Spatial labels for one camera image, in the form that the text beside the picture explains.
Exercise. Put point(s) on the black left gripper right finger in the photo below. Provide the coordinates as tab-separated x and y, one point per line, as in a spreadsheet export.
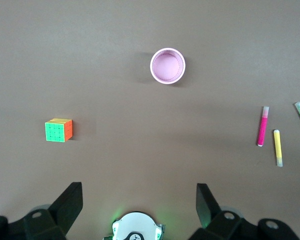
210	212

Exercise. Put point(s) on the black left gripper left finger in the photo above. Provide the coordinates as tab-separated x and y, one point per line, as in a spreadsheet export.
62	212

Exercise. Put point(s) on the pink marker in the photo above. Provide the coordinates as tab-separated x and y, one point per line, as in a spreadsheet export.
263	130

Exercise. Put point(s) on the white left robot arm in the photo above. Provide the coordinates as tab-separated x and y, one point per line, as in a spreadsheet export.
135	225

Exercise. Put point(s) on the multicoloured puzzle cube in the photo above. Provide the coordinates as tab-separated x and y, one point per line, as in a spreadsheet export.
56	131

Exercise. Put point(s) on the yellow marker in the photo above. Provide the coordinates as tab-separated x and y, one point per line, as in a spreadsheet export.
277	145

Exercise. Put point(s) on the pink plastic cup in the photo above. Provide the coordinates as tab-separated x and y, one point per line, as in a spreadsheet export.
167	66

